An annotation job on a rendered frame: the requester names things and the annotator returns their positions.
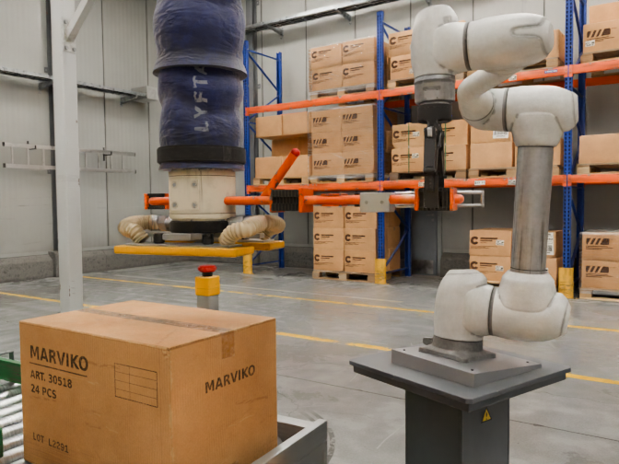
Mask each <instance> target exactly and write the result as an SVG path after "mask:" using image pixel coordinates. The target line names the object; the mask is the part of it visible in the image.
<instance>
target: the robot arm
mask: <svg viewBox="0 0 619 464"><path fill-rule="evenodd" d="M554 43H555V35H554V29H553V25H552V24H551V22H550V21H549V20H547V19H546V17H543V16H540V15H536V14H530V13H516V14H506V15H500V16H493V17H485V18H482V19H479V20H475V21H471V22H459V21H458V17H457V15H456V14H455V12H454V11H453V10H452V8H451V7H450V6H446V5H435V6H429V7H427V8H425V9H423V10H421V11H420V12H419V13H418V14H417V15H416V17H415V23H414V27H413V33H412V41H411V64H412V68H413V71H414V77H415V81H414V85H415V104H416V105H419V106H418V107H417V121H418V122H419V123H422V124H427V127H425V128H424V138H425V139H424V166H423V172H421V176H422V177H424V207H425V208H438V188H444V179H446V178H447V175H445V157H444V137H445V132H443V130H442V127H441V124H442V123H448V122H451V120H452V105H451V103H453V102H454V101H455V83H456V79H455V75H457V74H460V73H463V72H467V71H473V70H478V71H476V72H475V73H473V74H471V75H469V76H468V77H466V78H465V79H464V80H463V81H462V82H461V83H460V85H459V87H458V90H457V100H458V103H459V110H460V112H461V116H462V117H463V119H464V120H465V121H466V122H467V123H469V124H470V125H471V126H472V127H473V128H475V129H478V130H482V131H496V132H511V133H512V137H513V142H514V144H515V146H517V147H518V153H517V168H516V184H515V201H514V216H513V232H512V248H511V264H510V270H507V271H506V272H505V273H504V274H503V276H502V278H501V282H500V285H499V287H497V286H492V285H490V284H487V278H486V277H485V276H484V275H483V274H482V273H480V272H478V271H477V270H471V269H465V270H449V271H448V272H447V273H446V275H445V276H444V277H443V279H442V281H441V283H440V285H439V287H438V291H437V295H436V301H435V309H434V336H433V337H424V339H423V344H425V345H424V346H419V347H418V352H421V353H427V354H433V355H436V356H440V357H444V358H448V359H451V360H454V361H457V362H460V363H469V362H472V361H477V360H483V359H488V358H496V353H493V352H490V351H487V350H485V349H483V336H490V335H491V336H496V337H500V338H504V339H509V340H514V341H523V342H545V341H550V340H553V339H556V338H558V337H560V336H563V335H565V334H566V329H567V325H568V320H569V315H570V309H571V306H570V304H569V303H568V300H567V298H566V297H565V296H564V295H563V294H561V293H557V292H556V289H555V280H554V279H553V277H552V276H551V275H550V274H549V273H548V272H546V271H545V269H546V255H547V240H548V227H549V212H550V200H551V189H552V176H553V161H554V147H556V146H557V145H558V143H559V142H560V138H561V136H562V134H563V132H568V131H570V130H571V129H573V128H574V127H575V126H576V124H577V123H578V95H577V94H576V93H573V92H571V91H569V90H567V89H564V88H561V87H555V86H542V85H538V86H519V87H504V88H493V87H496V86H497V85H499V84H500V83H502V82H504V81H505V80H507V79H509V78H510V77H512V76H513V75H515V74H516V73H518V72H519V71H521V70H522V69H523V68H526V67H527V66H529V65H533V64H537V63H539V62H540V61H541V60H543V59H544V58H546V57H547V56H548V55H549V53H550V52H551V51H552V49H553V48H554Z"/></svg>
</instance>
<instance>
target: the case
mask: <svg viewBox="0 0 619 464"><path fill-rule="evenodd" d="M19 339H20V364H21V391H22V417H23V444H24V460H26V461H28V462H30V463H32V464H252V462H254V461H255V460H257V459H258V458H260V457H262V456H263V455H265V454H266V453H268V452H269V451H271V450H272V449H274V448H275V447H277V388H276V320H275V318H272V317H265V316H257V315H250V314H242V313H234V312H226V311H219V310H212V309H204V308H197V307H183V306H174V305H167V304H159V303H152V302H145V301H137V300H130V301H125V302H120V303H115V304H109V305H105V306H99V307H90V308H85V309H79V310H74V311H69V312H64V313H59V314H53V315H49V316H43V317H38V318H33V319H23V320H20V321H19Z"/></svg>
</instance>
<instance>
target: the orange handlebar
mask: <svg viewBox="0 0 619 464"><path fill-rule="evenodd" d="M389 201H390V204H415V195H414V194H403V195H390V198H389ZM463 201H464V197H463V196H462V195H461V194H455V195H454V203H455V204H461V203H463ZM148 202H149V204H151V205H169V197H151V198H150V199H149V200H148ZM224 203H225V204H226V205H269V204H270V196H227V197H225V199H224ZM303 203H304V204H320V205H321V206H327V207H331V206H338V207H342V206H348V204H360V195H348V194H347V193H341V192H338V193H330V192H327V193H321V195H311V196H304V198H303Z"/></svg>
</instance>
